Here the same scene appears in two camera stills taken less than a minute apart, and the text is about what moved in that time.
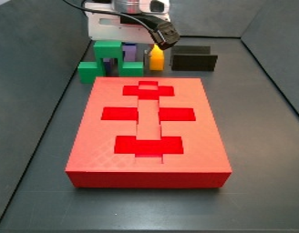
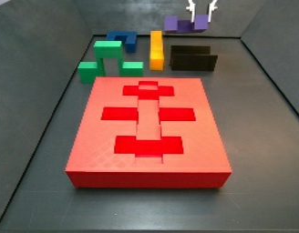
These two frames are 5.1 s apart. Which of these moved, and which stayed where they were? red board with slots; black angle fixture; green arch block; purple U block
Moved: purple U block
Stayed: red board with slots; black angle fixture; green arch block
